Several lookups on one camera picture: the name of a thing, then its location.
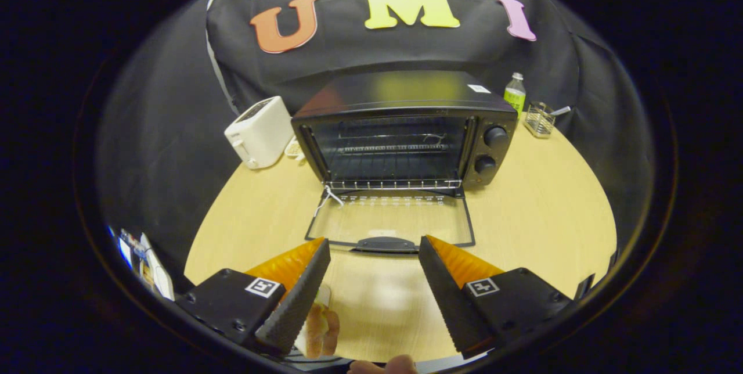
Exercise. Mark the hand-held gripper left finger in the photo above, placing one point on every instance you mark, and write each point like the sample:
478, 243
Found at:
299, 304

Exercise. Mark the black toaster oven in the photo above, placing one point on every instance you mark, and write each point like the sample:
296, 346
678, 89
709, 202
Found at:
400, 92

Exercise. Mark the green label plastic bottle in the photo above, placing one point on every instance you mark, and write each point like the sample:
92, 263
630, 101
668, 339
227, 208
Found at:
514, 98

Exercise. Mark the white bread sandwich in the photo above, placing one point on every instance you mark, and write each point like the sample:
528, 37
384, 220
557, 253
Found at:
322, 330

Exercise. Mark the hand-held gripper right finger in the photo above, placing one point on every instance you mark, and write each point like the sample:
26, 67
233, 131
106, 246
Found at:
447, 298

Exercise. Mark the white pop-up toaster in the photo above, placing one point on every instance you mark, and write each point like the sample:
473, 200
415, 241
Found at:
261, 130

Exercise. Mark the white paper clutter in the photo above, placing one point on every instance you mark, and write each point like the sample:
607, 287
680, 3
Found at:
157, 275

